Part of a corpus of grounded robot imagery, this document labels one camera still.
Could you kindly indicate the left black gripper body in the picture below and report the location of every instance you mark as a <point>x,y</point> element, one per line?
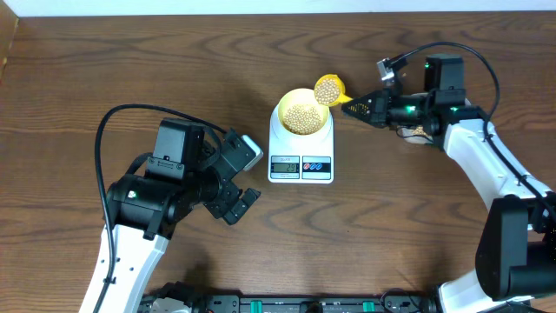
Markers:
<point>227,195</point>

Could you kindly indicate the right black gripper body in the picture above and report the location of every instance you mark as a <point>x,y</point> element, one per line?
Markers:
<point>406,110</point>

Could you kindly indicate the yellow measuring scoop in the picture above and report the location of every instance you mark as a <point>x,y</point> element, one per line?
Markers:
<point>343,98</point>

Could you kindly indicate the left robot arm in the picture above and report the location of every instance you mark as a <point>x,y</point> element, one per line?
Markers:
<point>157,191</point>

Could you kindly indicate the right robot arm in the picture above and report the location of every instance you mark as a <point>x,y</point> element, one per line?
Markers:
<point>515,259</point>

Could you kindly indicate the white digital kitchen scale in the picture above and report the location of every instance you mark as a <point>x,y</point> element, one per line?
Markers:
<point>296,158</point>

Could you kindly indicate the soybeans in bowl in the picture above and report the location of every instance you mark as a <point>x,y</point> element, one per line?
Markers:
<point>302,119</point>

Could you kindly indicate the pale yellow bowl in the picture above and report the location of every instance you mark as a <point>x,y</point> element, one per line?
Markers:
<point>301,96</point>

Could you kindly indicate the clear plastic container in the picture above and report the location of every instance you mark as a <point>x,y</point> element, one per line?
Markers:
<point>415,135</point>

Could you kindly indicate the soybeans pile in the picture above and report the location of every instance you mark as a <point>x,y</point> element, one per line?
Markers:
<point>326,91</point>

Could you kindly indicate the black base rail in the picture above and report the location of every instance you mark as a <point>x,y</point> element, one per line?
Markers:
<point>181,297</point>

